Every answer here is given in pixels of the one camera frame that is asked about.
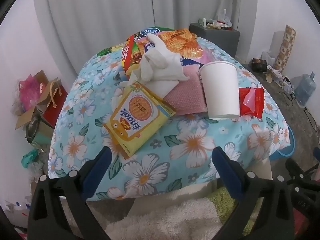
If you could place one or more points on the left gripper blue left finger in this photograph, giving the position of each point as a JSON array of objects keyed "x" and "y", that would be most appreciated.
[{"x": 93, "y": 172}]

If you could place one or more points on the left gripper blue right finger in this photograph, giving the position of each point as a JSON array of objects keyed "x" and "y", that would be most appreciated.
[{"x": 231, "y": 173}]

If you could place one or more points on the red snack wrapper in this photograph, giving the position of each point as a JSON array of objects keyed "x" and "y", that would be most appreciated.
[{"x": 252, "y": 101}]

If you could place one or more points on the yellow enaak snack packet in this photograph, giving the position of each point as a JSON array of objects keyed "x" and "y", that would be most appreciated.
[{"x": 139, "y": 115}]

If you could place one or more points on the pink textured cloth pad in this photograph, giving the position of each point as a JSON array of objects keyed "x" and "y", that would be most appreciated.
[{"x": 188, "y": 97}]

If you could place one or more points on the white paper cup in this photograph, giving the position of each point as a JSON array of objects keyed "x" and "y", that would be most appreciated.
[{"x": 220, "y": 85}]

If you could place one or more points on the white tissue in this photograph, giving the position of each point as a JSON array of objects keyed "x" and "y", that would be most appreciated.
[{"x": 159, "y": 70}]

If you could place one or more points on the green potato chips bag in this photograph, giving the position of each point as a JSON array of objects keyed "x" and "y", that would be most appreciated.
[{"x": 136, "y": 45}]

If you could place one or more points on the orange chips bag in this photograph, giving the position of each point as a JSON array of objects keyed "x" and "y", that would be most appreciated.
[{"x": 182, "y": 41}]

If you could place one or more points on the blue plastic trash basket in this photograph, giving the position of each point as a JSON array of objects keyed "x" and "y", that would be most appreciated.
[{"x": 287, "y": 148}]

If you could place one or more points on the floral blue tablecloth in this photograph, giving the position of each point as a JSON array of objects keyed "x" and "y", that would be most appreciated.
[{"x": 177, "y": 155}]

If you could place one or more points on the cardboard box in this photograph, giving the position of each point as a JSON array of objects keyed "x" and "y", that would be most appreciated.
[{"x": 37, "y": 131}]

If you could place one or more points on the red gift bag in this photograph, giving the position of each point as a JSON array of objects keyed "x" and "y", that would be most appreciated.
[{"x": 52, "y": 100}]

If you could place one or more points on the dark small box on floor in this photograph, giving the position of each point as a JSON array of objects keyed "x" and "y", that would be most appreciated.
[{"x": 259, "y": 65}]

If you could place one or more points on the empty blue water jug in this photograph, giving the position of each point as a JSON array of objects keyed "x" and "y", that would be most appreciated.
[{"x": 305, "y": 89}]

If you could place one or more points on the pink translucent plastic bag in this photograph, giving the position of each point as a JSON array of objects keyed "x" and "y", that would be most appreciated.
[{"x": 212, "y": 53}]

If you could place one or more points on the patterned wallpaper roll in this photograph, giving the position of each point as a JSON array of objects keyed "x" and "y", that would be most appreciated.
[{"x": 285, "y": 48}]

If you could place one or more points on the grey storage box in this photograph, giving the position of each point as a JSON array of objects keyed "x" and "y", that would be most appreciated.
[{"x": 227, "y": 40}]

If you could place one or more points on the grey curtain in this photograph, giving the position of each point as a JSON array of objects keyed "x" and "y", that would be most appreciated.
[{"x": 76, "y": 29}]

